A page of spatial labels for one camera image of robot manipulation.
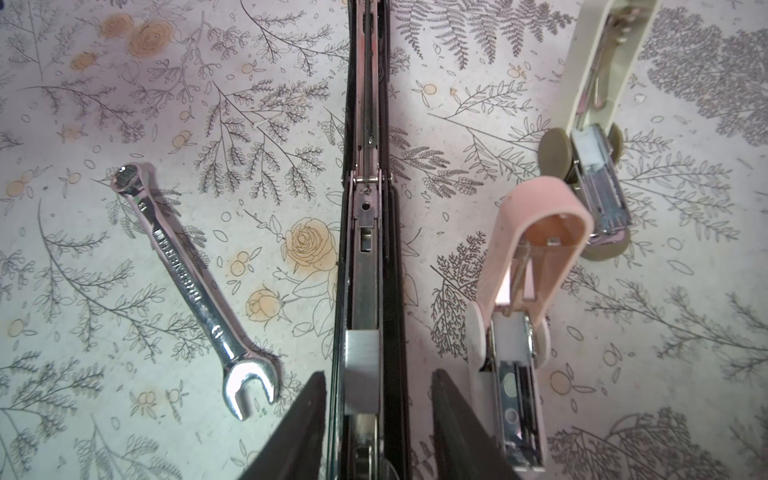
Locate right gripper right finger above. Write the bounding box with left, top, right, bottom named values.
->
left=431, top=369, right=520, bottom=480

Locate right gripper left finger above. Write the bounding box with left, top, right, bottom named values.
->
left=240, top=371, right=327, bottom=480

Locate black stapler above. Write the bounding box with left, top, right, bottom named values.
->
left=326, top=1, right=411, bottom=479

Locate pink mini stapler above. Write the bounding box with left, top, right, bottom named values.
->
left=465, top=176, right=593, bottom=479

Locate small silver table wrench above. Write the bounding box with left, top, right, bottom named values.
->
left=110, top=163, right=279, bottom=421

